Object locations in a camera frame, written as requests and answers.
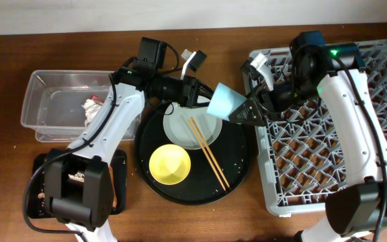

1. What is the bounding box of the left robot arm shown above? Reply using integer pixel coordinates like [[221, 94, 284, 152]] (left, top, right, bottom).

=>
[[41, 37, 213, 241]]

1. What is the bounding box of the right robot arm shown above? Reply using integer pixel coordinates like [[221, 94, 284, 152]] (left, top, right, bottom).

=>
[[229, 31, 387, 241]]

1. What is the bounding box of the blue cup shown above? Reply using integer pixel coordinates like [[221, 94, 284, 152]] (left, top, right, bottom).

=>
[[207, 83, 247, 121]]

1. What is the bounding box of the clear plastic bin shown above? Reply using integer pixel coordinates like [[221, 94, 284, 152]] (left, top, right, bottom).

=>
[[20, 69, 142, 143]]

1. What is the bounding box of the grey round plate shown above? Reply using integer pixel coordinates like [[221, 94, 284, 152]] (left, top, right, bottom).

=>
[[163, 102, 222, 150]]

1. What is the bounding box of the orange carrot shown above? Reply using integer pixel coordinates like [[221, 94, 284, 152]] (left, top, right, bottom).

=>
[[109, 166, 118, 209]]

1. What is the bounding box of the peanut shells and rice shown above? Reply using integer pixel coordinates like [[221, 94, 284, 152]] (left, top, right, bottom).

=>
[[37, 171, 85, 199]]

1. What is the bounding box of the yellow bowl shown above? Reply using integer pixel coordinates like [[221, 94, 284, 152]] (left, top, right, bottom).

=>
[[148, 144, 191, 186]]

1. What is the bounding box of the white tissue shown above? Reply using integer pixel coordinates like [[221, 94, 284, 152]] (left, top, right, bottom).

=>
[[82, 99, 103, 126]]

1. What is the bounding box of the grey dishwasher rack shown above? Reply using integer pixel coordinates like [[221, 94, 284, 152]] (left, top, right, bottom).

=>
[[255, 40, 387, 217]]

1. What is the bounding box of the black rectangular tray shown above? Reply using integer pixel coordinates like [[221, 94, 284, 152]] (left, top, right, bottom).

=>
[[27, 149, 127, 219]]

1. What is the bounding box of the red snack wrapper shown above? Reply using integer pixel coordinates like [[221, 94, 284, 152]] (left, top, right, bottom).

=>
[[91, 95, 105, 104]]

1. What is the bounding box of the wooden chopstick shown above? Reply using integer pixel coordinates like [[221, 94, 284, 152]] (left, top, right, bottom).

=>
[[191, 118, 231, 189], [187, 120, 228, 192]]

